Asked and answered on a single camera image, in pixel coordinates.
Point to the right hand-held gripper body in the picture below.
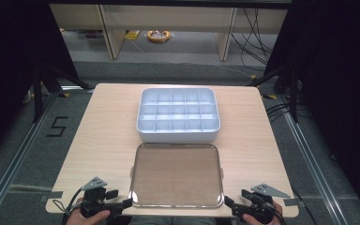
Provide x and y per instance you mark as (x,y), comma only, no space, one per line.
(261,203)

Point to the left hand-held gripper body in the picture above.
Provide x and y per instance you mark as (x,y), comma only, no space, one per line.
(93,200)

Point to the person's right hand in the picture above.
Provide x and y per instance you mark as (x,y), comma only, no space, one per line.
(273,215)

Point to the person's left hand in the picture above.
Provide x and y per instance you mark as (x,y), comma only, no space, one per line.
(87,218)

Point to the grey tape strip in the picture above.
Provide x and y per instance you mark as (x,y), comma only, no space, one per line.
(52,195)
(291,202)

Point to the white compartment storage box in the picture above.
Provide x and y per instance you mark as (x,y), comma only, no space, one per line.
(178,114)

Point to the black metal stand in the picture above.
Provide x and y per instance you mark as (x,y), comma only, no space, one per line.
(38,93)
(293,93)

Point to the black curtain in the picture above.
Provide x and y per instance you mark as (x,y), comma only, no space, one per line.
(337,78)
(15,62)

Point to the yellow packet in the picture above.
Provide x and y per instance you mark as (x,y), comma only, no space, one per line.
(132,35)

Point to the aluminium floor rail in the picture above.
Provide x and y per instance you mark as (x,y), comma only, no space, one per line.
(15,159)
(312,165)

